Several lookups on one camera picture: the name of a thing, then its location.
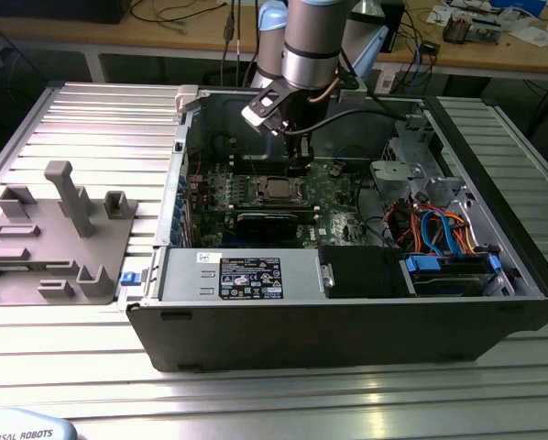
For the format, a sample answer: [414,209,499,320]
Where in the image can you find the black drive bay box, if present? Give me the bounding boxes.
[318,245,406,300]

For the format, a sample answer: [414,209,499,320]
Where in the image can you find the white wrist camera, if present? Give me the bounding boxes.
[240,89,290,138]

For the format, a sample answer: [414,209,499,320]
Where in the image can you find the copper wound transformer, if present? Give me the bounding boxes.
[442,13,475,46]

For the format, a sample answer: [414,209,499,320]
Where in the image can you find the grey parts rack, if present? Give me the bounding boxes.
[0,159,141,307]

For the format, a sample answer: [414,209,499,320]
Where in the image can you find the white paper sheets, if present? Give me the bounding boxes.
[507,25,548,47]

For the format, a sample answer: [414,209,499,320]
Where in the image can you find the grey case latch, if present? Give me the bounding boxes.
[174,84,203,114]

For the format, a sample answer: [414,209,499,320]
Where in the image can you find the orange wire bundle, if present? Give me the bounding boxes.
[445,208,484,256]

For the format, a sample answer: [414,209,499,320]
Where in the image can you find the metal socket cover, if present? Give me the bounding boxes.
[256,176,307,204]

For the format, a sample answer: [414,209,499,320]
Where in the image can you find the silver power supply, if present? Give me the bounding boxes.
[156,246,324,304]

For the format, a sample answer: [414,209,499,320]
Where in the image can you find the silver-topped green CPU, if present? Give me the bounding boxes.
[265,179,299,200]

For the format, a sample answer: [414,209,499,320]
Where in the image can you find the grey metal drive cage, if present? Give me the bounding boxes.
[368,113,468,205]

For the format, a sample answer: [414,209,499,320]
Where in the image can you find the CPU socket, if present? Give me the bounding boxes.
[254,175,309,205]

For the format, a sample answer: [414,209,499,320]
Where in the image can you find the black graphics card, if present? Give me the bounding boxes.
[234,211,300,241]

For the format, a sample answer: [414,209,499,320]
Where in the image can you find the green electronics module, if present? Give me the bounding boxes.
[468,17,504,45]

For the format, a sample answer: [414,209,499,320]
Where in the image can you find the disk drive blue carrier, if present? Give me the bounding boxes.
[398,253,503,299]

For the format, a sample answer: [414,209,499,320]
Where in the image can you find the open PC case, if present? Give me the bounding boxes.
[125,85,548,373]

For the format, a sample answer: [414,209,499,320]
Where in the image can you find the green motherboard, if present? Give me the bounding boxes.
[184,158,388,251]

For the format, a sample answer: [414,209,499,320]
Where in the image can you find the red wire bundle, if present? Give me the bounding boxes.
[382,200,424,247]

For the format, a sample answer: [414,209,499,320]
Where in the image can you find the large black box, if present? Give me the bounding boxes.
[0,0,123,26]

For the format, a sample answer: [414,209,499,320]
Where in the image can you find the wooden workbench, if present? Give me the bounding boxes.
[0,0,548,77]

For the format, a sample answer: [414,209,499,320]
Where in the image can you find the blue flat data wire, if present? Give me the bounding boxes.
[419,206,456,259]

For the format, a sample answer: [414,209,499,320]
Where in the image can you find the tall black device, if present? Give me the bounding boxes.
[381,0,407,55]

